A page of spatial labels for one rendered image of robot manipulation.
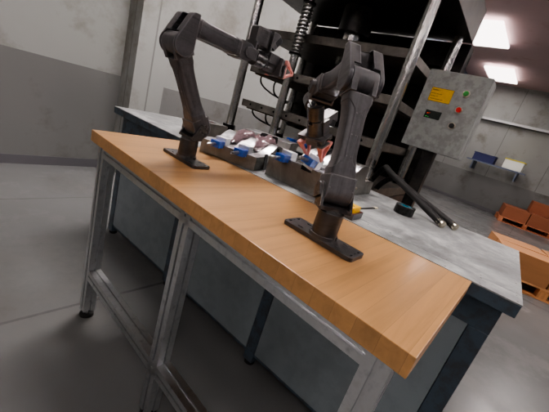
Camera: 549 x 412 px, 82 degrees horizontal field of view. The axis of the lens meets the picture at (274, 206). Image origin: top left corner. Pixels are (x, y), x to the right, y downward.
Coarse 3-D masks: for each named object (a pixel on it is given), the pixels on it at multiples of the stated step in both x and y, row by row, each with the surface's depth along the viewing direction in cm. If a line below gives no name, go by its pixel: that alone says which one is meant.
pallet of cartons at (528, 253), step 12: (504, 240) 354; (516, 240) 376; (528, 252) 333; (540, 252) 353; (528, 264) 322; (540, 264) 317; (528, 276) 324; (540, 276) 319; (540, 288) 320; (540, 300) 322
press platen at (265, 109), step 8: (248, 104) 234; (256, 104) 229; (264, 112) 226; (272, 112) 221; (288, 112) 240; (288, 120) 213; (296, 120) 210; (304, 120) 206; (336, 128) 193; (360, 144) 184; (368, 144) 181; (392, 152) 207; (400, 152) 220
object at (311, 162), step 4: (300, 156) 106; (304, 156) 111; (308, 156) 110; (312, 156) 114; (316, 156) 113; (304, 160) 108; (308, 160) 110; (312, 160) 109; (316, 160) 113; (304, 164) 115; (308, 164) 110; (312, 164) 110; (316, 164) 112; (320, 164) 114; (308, 168) 114; (312, 168) 113; (316, 168) 114
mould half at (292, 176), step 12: (276, 168) 122; (288, 168) 118; (300, 168) 115; (360, 168) 131; (288, 180) 119; (300, 180) 116; (312, 180) 113; (360, 180) 136; (312, 192) 113; (360, 192) 142
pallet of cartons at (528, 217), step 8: (504, 208) 779; (512, 208) 769; (520, 208) 798; (528, 208) 803; (536, 208) 776; (544, 208) 768; (496, 216) 819; (504, 216) 779; (512, 216) 771; (520, 216) 764; (528, 216) 757; (536, 216) 749; (544, 216) 769; (520, 224) 790; (528, 224) 758; (536, 224) 750; (544, 224) 743; (536, 232) 777; (544, 232) 769
